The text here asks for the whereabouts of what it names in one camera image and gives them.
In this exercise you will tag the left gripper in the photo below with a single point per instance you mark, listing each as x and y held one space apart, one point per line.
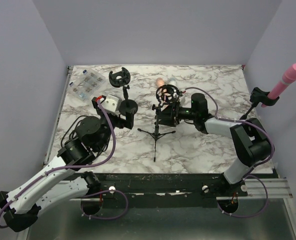
128 122

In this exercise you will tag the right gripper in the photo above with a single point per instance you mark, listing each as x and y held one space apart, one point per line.
171 117

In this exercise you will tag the black tripod shock mount stand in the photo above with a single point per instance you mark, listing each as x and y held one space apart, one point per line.
156 135

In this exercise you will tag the beige microphone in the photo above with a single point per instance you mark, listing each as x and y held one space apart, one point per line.
164 93

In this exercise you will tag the black shock mount desk stand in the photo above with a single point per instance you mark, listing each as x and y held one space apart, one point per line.
121 79

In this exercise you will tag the silver white microphone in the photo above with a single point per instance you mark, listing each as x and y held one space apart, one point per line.
173 82

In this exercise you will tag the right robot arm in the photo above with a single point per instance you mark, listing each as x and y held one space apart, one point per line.
252 145

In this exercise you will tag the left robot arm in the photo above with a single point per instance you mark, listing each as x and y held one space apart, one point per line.
93 145

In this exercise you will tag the black clip round base stand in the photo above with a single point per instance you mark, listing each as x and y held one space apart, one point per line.
259 96

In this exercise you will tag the pink microphone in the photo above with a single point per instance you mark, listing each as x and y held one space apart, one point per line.
287 79

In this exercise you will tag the clear plastic parts box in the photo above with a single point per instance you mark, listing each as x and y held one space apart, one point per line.
87 84

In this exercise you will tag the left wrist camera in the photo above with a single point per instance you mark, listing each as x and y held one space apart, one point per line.
111 103

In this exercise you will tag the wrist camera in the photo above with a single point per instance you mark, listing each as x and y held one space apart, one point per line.
111 103
182 98

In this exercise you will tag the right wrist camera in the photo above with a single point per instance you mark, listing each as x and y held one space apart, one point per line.
182 98

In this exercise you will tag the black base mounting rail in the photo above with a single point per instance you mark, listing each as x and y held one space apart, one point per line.
160 190

